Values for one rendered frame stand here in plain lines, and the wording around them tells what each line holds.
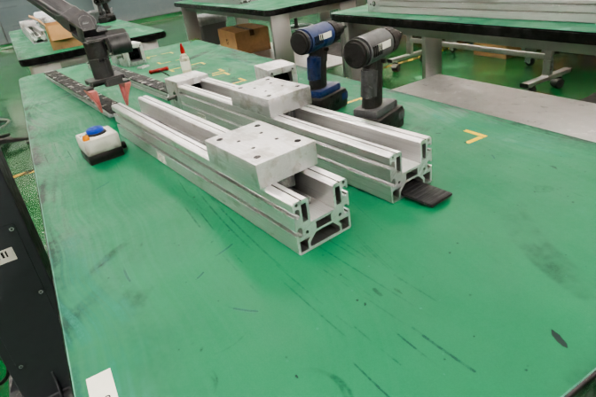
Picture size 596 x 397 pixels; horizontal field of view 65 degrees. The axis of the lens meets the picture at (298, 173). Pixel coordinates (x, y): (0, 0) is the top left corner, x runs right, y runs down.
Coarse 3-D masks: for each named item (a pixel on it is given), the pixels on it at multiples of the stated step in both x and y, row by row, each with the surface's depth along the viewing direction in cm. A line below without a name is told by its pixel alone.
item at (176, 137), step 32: (128, 128) 121; (160, 128) 99; (192, 128) 102; (224, 128) 94; (160, 160) 105; (192, 160) 88; (224, 192) 80; (256, 192) 70; (288, 192) 66; (320, 192) 70; (256, 224) 74; (288, 224) 65; (320, 224) 68
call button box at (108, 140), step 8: (104, 128) 112; (112, 128) 112; (80, 136) 109; (96, 136) 108; (104, 136) 108; (112, 136) 109; (80, 144) 110; (88, 144) 106; (96, 144) 108; (104, 144) 109; (112, 144) 110; (120, 144) 111; (88, 152) 107; (96, 152) 108; (104, 152) 109; (112, 152) 110; (120, 152) 111; (88, 160) 109; (96, 160) 109; (104, 160) 110
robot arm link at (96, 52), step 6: (96, 36) 133; (102, 36) 134; (84, 42) 134; (90, 42) 131; (96, 42) 131; (102, 42) 133; (108, 42) 134; (84, 48) 132; (90, 48) 131; (96, 48) 132; (102, 48) 133; (108, 48) 135; (90, 54) 132; (96, 54) 132; (102, 54) 133; (102, 60) 134
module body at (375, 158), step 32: (192, 96) 126; (224, 96) 127; (288, 128) 93; (320, 128) 87; (352, 128) 88; (384, 128) 83; (320, 160) 88; (352, 160) 80; (384, 160) 73; (416, 160) 78; (384, 192) 76
